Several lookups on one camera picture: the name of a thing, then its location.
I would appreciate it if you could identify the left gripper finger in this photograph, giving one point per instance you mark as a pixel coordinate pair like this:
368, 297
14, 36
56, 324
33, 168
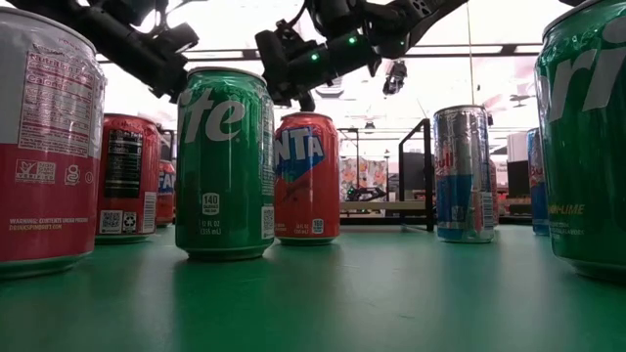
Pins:
178, 39
171, 80

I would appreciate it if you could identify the red can with black label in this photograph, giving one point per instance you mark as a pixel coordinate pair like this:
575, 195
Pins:
124, 186

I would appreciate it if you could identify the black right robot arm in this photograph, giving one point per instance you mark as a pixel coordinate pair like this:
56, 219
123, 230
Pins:
391, 29

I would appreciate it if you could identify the small black robot arm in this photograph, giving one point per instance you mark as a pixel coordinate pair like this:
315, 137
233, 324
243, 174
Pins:
364, 194

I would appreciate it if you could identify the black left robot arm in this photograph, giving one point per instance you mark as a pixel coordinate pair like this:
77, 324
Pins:
122, 44

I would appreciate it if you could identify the red Fanta can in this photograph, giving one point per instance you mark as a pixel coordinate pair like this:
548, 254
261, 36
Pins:
166, 195
305, 195

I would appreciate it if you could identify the floral patterned cloth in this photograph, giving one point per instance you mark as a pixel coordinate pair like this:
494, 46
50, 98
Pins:
371, 171

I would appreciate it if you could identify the black monitor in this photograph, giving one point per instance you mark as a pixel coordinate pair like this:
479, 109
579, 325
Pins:
415, 171
518, 178

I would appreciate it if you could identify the white and red Spindrift can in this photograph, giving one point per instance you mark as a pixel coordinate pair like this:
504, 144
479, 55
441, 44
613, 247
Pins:
49, 195

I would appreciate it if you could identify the slim Red Bull can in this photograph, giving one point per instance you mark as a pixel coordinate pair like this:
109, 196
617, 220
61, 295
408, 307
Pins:
462, 186
535, 186

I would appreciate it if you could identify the green table mat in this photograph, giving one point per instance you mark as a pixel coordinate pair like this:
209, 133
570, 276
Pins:
342, 303

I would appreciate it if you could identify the long ceiling light fixture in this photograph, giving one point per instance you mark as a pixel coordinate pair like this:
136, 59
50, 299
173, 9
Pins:
511, 49

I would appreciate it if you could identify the white cabinet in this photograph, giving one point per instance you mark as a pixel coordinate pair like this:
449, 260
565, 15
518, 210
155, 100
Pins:
517, 146

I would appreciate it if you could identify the black overhead camera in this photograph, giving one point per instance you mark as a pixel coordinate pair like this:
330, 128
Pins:
395, 78

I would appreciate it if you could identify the wooden shelf with black frame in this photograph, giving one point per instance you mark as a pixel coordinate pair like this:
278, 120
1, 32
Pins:
381, 206

